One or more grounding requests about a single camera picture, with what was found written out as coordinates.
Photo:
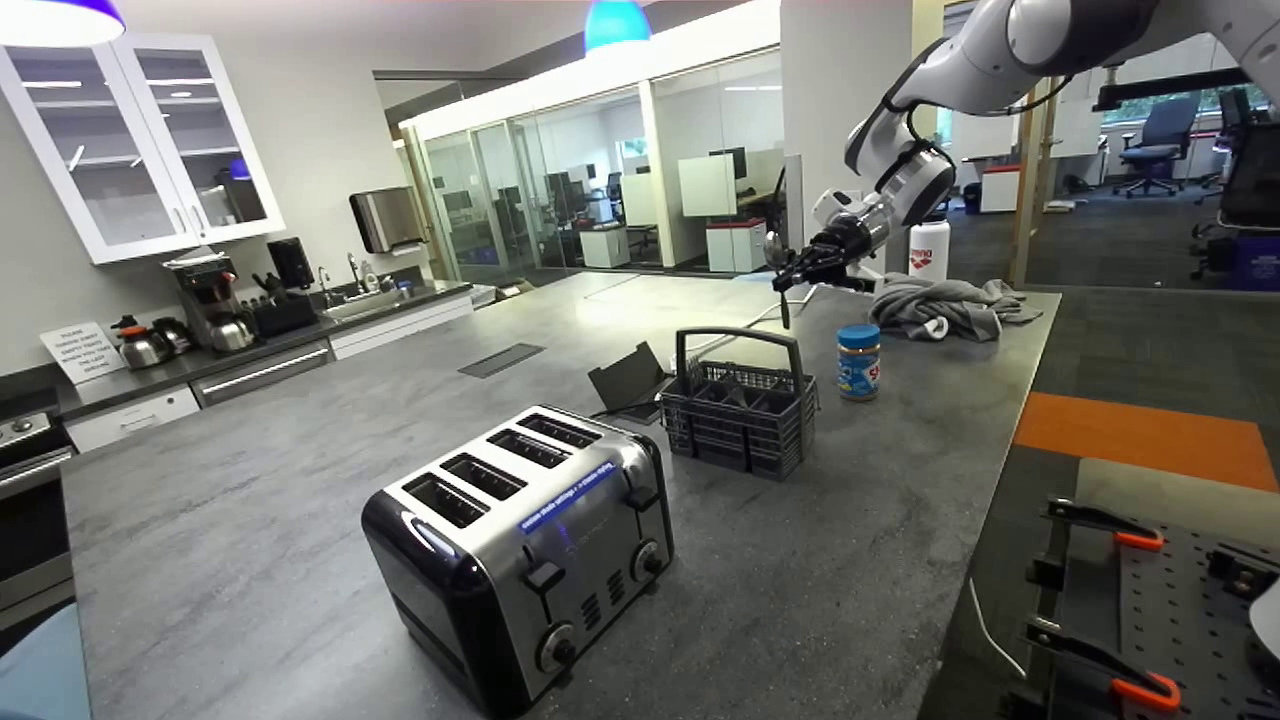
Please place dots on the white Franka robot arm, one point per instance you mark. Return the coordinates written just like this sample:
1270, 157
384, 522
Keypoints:
986, 66

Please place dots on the stainless wall dispenser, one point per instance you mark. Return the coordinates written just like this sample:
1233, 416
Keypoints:
384, 220

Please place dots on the black stainless oven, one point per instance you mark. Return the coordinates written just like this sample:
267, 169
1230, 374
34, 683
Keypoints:
34, 522

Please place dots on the peanut butter jar blue lid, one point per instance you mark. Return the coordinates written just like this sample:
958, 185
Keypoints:
862, 363

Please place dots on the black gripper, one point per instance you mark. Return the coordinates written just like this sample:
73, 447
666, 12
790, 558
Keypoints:
846, 243

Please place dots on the dark metal kettle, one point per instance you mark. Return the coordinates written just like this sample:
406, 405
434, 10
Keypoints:
140, 346

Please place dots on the blue office chair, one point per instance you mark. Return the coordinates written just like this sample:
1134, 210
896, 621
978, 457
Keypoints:
1160, 135

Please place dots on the dark countertop vent plate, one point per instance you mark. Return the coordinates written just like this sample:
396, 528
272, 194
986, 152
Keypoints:
501, 363

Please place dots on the white office cabinet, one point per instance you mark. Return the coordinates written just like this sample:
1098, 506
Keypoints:
737, 250
604, 250

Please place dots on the grey crumpled cloth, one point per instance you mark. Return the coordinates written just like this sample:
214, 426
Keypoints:
944, 310

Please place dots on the black plastic cutlery basket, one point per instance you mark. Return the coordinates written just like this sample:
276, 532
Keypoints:
737, 415

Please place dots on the white dishwasher front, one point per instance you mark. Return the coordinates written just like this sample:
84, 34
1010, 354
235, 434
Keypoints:
130, 416

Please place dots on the black coffee maker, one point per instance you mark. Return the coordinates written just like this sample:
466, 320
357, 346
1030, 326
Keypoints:
210, 303

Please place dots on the black perforated mounting table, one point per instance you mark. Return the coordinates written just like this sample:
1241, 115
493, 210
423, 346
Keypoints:
1187, 625

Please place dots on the black countertop appliance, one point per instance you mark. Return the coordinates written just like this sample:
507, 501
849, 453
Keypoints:
291, 267

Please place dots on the four-slot black silver toaster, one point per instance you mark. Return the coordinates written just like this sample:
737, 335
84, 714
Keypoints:
531, 560

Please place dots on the light blue chair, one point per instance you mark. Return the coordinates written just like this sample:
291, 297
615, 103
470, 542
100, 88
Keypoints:
37, 665

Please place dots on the blue pendant lamp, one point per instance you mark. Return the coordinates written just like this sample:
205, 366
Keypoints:
617, 24

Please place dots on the white paper sign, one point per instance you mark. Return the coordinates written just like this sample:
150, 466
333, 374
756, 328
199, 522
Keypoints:
80, 348

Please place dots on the white glass-door wall cabinet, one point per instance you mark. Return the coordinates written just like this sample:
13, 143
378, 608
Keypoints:
130, 147

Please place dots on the black pop-up outlet box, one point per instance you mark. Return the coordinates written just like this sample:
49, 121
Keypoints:
624, 382

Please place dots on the white jug red label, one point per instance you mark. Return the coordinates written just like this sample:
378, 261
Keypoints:
929, 250

